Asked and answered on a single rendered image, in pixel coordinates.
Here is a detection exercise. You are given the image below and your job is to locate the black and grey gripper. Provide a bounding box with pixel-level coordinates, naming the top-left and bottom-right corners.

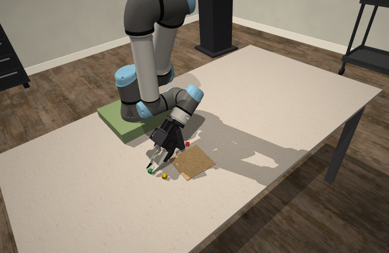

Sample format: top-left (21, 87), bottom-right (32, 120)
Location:
top-left (146, 115), bottom-right (184, 173)

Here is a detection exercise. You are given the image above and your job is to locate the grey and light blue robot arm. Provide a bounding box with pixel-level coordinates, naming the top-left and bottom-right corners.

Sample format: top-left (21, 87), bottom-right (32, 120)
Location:
top-left (115, 0), bottom-right (204, 125)

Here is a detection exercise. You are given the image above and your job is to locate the tan flat mat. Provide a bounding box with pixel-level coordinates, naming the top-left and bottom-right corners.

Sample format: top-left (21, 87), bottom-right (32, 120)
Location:
top-left (169, 145), bottom-right (216, 181)

